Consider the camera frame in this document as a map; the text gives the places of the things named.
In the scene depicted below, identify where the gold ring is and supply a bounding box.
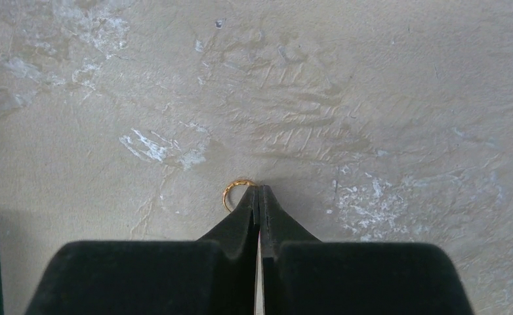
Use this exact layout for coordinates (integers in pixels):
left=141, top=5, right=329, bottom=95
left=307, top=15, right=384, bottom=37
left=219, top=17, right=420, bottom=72
left=221, top=178, right=258, bottom=214

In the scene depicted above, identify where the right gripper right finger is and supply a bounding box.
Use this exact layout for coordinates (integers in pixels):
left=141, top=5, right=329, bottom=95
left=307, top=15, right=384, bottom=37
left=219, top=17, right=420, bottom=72
left=258, top=186, right=473, bottom=314

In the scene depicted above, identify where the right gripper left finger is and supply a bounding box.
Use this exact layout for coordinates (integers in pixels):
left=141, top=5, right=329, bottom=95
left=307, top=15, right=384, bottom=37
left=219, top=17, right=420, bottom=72
left=26, top=186, right=259, bottom=314

